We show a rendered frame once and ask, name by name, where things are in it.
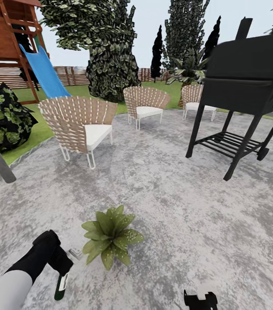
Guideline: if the insectifuge atomizer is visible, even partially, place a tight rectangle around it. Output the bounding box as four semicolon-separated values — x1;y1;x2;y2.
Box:
54;271;69;301

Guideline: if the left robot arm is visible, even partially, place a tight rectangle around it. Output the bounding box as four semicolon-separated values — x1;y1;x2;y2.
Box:
0;229;83;310

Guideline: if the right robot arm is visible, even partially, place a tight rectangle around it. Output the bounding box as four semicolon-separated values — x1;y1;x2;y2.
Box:
184;283;218;310

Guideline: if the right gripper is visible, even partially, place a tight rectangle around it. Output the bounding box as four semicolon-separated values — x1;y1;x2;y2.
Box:
184;290;218;310

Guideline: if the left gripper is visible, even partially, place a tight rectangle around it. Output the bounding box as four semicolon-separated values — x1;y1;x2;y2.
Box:
47;250;74;277

